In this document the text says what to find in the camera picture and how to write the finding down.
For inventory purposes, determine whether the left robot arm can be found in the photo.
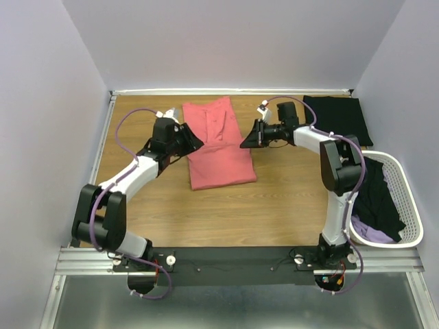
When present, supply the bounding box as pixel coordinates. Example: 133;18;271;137
71;117;204;271

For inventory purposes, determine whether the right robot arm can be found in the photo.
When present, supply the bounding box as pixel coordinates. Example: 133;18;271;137
240;100;366;269

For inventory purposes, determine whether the white table edge rail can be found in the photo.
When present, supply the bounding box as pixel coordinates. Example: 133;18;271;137
110;88;351;96

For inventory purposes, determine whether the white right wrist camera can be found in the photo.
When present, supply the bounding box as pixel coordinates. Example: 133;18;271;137
257;100;272;124

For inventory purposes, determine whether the white plastic laundry basket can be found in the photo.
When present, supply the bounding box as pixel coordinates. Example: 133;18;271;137
350;150;423;249

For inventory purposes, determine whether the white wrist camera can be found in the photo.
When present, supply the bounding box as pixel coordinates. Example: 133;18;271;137
257;100;272;124
163;108;180;123

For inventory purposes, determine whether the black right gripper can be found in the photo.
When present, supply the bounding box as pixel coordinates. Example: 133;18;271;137
238;119;283;150

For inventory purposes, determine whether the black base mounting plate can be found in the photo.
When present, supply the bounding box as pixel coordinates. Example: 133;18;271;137
112;245;359;293

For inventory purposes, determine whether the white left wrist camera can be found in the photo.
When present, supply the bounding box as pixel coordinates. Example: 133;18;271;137
163;108;180;123

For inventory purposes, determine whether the lavender t-shirt in basket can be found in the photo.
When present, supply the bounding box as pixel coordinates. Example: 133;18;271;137
349;167;399;245

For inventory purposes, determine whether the pink t-shirt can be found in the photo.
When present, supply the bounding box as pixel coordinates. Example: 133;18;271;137
182;97;257;191

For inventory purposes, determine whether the black t-shirt in basket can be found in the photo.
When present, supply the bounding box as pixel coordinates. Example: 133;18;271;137
353;156;407;243

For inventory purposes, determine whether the folded black t-shirt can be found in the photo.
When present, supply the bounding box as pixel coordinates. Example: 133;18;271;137
303;95;373;147

